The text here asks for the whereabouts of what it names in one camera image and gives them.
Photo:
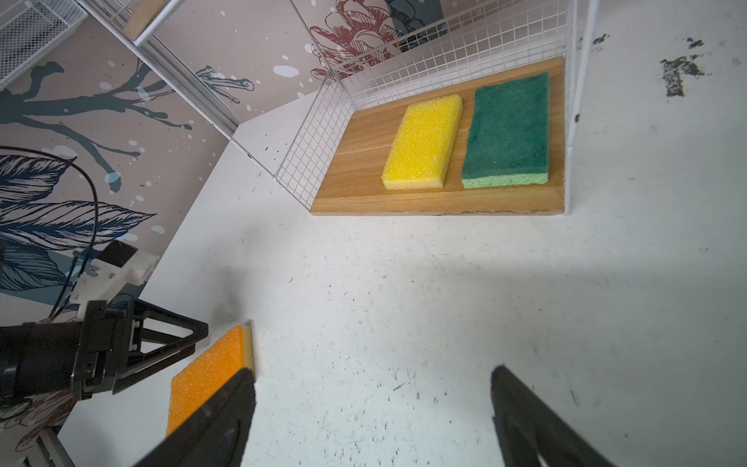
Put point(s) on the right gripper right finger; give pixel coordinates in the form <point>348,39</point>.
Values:
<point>530,433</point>

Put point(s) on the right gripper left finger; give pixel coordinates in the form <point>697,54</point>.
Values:
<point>216,434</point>

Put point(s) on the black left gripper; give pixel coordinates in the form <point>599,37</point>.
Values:
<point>93,355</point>

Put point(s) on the orange sponge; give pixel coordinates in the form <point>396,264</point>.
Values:
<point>203,377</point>

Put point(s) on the dark green sponge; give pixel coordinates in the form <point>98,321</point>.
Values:
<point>509,137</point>

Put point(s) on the yellow sponge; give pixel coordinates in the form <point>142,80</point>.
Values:
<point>421,151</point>

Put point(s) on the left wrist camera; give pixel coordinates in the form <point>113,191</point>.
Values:
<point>117,265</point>

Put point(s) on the white wire three-tier shelf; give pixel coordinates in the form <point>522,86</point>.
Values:
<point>295,144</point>

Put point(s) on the white wire wall basket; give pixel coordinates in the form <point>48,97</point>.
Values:
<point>32,29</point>

